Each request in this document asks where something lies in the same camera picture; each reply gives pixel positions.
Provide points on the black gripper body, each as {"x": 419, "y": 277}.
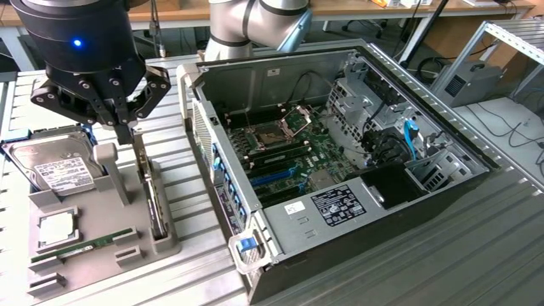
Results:
{"x": 77, "y": 63}

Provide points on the black graphics card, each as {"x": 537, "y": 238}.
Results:
{"x": 157, "y": 220}

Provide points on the silver hard disk drive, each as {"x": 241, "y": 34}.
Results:
{"x": 90, "y": 137}
{"x": 47, "y": 159}

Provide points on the CPU socket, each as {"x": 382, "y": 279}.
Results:
{"x": 270, "y": 138}

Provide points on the silver socket cover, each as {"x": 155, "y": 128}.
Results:
{"x": 298, "y": 121}

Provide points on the black RAM slot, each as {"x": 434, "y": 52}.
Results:
{"x": 281, "y": 160}
{"x": 277, "y": 152}

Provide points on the blue expansion slot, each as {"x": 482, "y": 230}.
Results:
{"x": 273, "y": 178}

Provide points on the grey parts rack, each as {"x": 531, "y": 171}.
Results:
{"x": 102, "y": 220}

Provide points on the silver CPU chip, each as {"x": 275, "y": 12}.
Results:
{"x": 58, "y": 228}

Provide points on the long black expansion slot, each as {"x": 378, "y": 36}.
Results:
{"x": 277, "y": 190}
{"x": 283, "y": 197}

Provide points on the green RAM stick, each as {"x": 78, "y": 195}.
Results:
{"x": 85, "y": 246}

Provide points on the green motherboard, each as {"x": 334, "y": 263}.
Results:
{"x": 337, "y": 162}

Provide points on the silver perforated drive cage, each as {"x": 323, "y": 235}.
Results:
{"x": 362, "y": 105}

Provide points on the silver chipset heatsink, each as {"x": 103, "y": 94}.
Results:
{"x": 323, "y": 180}

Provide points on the long wooden desk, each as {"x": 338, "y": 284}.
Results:
{"x": 349, "y": 11}

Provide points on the blue case latch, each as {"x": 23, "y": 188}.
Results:
{"x": 246, "y": 245}

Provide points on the grey power supply unit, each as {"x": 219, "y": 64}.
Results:
{"x": 294, "y": 236}

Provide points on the white carton box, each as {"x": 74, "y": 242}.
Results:
{"x": 410, "y": 3}

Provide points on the black stand pole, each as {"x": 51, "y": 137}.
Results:
{"x": 425, "y": 32}

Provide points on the silver disk bay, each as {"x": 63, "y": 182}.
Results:
{"x": 434, "y": 177}

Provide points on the brown wooden panel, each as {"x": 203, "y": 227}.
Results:
{"x": 459, "y": 35}

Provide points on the open black PC case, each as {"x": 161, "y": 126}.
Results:
{"x": 383, "y": 248}

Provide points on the aluminium frame shelf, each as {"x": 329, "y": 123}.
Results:
{"x": 517, "y": 33}

